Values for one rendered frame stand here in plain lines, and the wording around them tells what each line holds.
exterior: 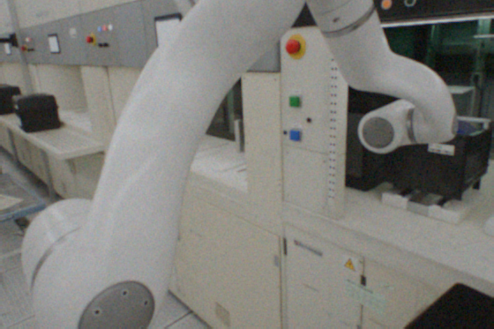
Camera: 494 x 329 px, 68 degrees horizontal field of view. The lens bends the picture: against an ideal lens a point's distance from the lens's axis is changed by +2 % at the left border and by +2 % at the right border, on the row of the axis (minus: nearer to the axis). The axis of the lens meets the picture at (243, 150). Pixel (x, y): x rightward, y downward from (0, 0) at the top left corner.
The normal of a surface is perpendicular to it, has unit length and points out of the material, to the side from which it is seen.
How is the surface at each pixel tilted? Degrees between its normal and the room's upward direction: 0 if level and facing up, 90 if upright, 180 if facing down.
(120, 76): 90
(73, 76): 90
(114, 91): 90
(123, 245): 60
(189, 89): 81
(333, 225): 90
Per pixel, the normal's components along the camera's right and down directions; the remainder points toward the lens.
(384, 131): -0.63, 0.25
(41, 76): 0.67, 0.18
